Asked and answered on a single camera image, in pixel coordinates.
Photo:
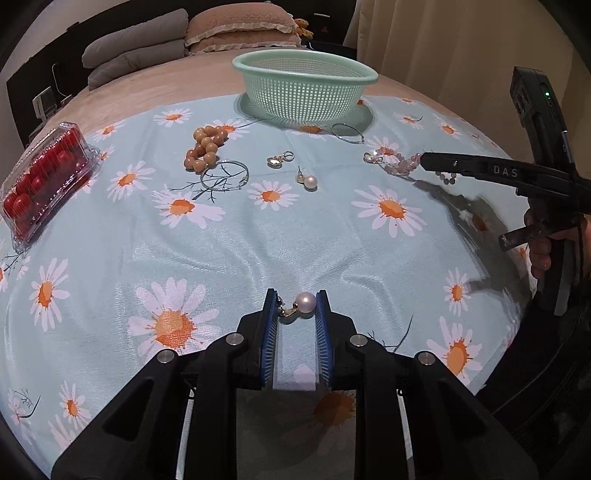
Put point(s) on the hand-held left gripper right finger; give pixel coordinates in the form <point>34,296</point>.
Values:
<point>324,344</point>

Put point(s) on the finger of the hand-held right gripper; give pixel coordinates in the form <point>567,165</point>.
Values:
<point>480,168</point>

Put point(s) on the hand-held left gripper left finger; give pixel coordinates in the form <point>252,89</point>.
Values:
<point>268,341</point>

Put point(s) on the pearl drop earring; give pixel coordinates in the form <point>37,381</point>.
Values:
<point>304,302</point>

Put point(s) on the person's right hand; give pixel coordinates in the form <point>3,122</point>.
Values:
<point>540,249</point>

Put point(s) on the daisy printed blue cloth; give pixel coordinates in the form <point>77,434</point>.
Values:
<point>277,240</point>

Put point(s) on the silver bow charm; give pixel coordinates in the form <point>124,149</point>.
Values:
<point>371,157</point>

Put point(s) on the cream curtain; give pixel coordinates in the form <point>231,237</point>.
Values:
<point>438,32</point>

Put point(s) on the thin silver hoop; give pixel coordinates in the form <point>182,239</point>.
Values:
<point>336,134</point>

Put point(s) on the pearl stud earring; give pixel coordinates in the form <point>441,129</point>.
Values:
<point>310,182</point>

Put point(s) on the silver bangle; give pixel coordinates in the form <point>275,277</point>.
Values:
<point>205,182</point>

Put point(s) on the gold charm earring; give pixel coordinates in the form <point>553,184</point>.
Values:
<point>275,161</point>

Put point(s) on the dark object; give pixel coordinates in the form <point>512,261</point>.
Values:
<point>332,48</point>

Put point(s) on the green plastic mesh basket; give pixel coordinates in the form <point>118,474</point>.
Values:
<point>304,87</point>

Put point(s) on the yellow plush toy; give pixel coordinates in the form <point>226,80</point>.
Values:
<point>304,28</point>

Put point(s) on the beige ruffled pillow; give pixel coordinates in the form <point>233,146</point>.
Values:
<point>244,40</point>
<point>240,18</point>

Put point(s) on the beige bed cover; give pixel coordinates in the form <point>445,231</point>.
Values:
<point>184,83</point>

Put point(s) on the clear box of red tomatoes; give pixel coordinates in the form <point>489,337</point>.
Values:
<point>41,180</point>

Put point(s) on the grey pillow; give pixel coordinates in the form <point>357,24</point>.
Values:
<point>138,62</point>

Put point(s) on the small white device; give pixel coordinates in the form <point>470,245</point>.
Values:
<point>44,105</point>

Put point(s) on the grey folded blanket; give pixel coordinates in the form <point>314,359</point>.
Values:
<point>138,34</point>

